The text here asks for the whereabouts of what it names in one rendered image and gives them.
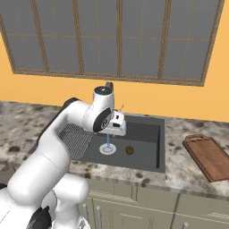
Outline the beige drawer front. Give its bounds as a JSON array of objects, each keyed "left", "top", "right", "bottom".
[
  {"left": 178, "top": 192, "right": 229, "bottom": 217},
  {"left": 87, "top": 178, "right": 139, "bottom": 203},
  {"left": 136, "top": 185, "right": 181, "bottom": 211}
]

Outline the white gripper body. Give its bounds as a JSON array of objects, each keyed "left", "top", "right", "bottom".
[{"left": 102, "top": 116, "right": 127, "bottom": 137}]

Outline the grey wire drying rack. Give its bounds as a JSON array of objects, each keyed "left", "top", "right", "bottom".
[{"left": 57, "top": 123, "right": 96, "bottom": 159}]

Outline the white round sink drain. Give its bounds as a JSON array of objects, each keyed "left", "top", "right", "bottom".
[{"left": 98, "top": 143, "right": 117, "bottom": 156}]

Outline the brown wooden cutting board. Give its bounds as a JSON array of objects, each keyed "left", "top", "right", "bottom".
[{"left": 182, "top": 133, "right": 229, "bottom": 183}]

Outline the dark grey sink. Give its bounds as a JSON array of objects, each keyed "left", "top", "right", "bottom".
[{"left": 58, "top": 114, "right": 166, "bottom": 174}]

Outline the beige cupboard door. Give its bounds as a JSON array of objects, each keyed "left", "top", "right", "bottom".
[
  {"left": 78, "top": 197, "right": 95, "bottom": 229},
  {"left": 172, "top": 212, "right": 229, "bottom": 229},
  {"left": 91, "top": 198, "right": 177, "bottom": 229}
]

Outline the wooden framed window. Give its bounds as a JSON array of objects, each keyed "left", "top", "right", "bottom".
[{"left": 0, "top": 0, "right": 225, "bottom": 88}]

